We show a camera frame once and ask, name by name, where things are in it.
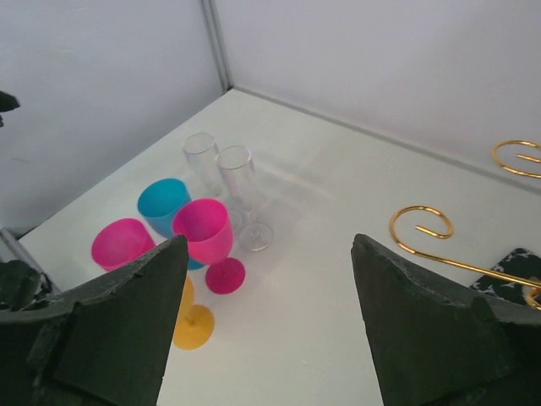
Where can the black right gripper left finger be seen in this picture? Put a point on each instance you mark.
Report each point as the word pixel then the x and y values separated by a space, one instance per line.
pixel 104 342

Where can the clear champagne flute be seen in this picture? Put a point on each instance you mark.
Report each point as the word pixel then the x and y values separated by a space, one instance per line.
pixel 236 167
pixel 201 150

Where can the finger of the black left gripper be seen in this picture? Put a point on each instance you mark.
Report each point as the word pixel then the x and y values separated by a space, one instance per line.
pixel 8 103

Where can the yellow wine glass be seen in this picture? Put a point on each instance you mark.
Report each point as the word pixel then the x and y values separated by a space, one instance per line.
pixel 195 323

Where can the cyan wine glass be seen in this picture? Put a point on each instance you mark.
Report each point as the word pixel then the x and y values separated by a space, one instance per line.
pixel 160 202

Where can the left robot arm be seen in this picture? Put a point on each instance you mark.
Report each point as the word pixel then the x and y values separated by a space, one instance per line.
pixel 23 281

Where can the pink wine glass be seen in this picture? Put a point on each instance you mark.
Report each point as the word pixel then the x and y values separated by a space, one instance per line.
pixel 206 225
pixel 120 242

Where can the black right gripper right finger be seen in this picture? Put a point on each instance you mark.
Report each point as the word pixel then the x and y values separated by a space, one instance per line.
pixel 436 342

